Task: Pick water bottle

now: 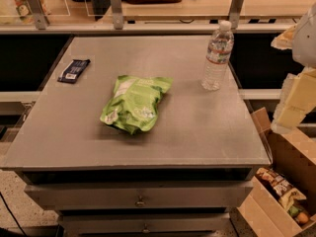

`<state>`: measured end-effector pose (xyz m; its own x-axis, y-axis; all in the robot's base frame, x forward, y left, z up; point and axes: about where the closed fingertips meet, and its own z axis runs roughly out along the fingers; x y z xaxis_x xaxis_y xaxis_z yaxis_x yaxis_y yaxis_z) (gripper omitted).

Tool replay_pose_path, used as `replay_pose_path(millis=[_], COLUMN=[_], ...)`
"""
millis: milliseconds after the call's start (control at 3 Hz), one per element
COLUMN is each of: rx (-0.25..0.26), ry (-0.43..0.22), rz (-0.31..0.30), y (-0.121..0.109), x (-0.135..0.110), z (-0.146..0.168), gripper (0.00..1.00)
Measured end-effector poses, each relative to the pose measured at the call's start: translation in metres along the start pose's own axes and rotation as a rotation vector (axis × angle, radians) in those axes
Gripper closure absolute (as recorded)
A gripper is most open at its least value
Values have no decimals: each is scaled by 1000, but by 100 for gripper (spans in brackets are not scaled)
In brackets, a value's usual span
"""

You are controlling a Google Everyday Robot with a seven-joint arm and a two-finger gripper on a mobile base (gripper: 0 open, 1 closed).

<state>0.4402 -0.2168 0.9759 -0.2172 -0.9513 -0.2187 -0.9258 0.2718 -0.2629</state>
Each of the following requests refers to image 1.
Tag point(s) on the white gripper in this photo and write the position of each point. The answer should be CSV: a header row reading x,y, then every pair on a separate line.
x,y
306,40

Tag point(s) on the clear plastic water bottle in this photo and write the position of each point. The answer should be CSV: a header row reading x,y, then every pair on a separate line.
x,y
217,57

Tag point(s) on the open cardboard box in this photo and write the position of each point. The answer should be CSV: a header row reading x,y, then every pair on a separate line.
x,y
294,157

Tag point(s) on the brown snack packet in box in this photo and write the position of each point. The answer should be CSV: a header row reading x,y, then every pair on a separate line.
x,y
274,180

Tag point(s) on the yellow green packet in box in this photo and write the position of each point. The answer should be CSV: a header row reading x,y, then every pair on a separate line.
x,y
291,203

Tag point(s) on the green snack bag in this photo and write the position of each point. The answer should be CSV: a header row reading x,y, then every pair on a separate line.
x,y
134,104

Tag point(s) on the grey cabinet lower drawer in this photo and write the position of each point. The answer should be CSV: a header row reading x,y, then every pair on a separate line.
x,y
144,223

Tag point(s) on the grey cabinet drawer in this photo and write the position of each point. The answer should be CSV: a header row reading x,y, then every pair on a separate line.
x,y
139,195
144,223

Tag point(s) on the grey cabinet upper drawer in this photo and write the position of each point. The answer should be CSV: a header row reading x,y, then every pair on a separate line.
x,y
139,195

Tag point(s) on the dark blue candy bar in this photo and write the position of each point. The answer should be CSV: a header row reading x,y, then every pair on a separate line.
x,y
73,71

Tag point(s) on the colourful package behind glass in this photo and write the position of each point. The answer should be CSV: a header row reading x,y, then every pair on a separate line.
x,y
17,12

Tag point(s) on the right metal bracket post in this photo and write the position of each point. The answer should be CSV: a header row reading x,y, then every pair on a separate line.
x,y
234,12

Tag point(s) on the metal bracket post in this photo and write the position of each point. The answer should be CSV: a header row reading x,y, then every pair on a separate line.
x,y
234,12
40,19
117,14

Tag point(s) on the middle metal bracket post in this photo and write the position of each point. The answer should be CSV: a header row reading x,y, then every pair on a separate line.
x,y
117,14

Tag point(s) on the left metal bracket post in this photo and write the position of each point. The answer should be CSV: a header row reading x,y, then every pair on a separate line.
x,y
40,19

